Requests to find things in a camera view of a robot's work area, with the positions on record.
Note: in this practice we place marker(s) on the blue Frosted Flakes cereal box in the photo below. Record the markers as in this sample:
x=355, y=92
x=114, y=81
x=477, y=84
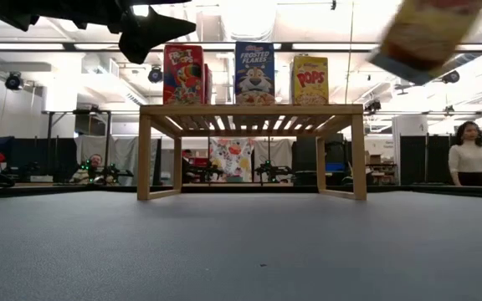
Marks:
x=254, y=75

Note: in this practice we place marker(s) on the yellow Corn Pops cereal box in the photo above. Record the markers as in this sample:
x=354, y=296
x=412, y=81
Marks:
x=425, y=33
x=310, y=81

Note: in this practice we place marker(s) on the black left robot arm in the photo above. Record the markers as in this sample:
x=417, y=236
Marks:
x=15, y=10

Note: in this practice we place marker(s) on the black background robot arm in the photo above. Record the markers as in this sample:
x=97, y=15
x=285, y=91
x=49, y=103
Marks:
x=272, y=169
x=119, y=172
x=207, y=171

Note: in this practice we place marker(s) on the wooden slatted shelf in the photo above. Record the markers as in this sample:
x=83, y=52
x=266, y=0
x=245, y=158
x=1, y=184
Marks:
x=249, y=109

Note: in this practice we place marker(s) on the black ceiling spotlight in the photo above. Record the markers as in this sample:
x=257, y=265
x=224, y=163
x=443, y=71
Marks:
x=373, y=106
x=451, y=76
x=13, y=81
x=155, y=74

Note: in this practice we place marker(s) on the white cloth cover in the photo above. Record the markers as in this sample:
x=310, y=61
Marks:
x=119, y=150
x=280, y=150

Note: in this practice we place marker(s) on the colourful printed cloth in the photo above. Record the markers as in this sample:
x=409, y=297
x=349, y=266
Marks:
x=232, y=152

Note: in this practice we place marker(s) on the black room partition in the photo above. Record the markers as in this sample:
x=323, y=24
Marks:
x=304, y=154
x=36, y=154
x=437, y=159

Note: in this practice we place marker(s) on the blue-grey table mat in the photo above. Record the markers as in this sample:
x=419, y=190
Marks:
x=224, y=251

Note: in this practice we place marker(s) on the black metal rack frame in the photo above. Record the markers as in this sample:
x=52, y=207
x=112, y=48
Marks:
x=78, y=112

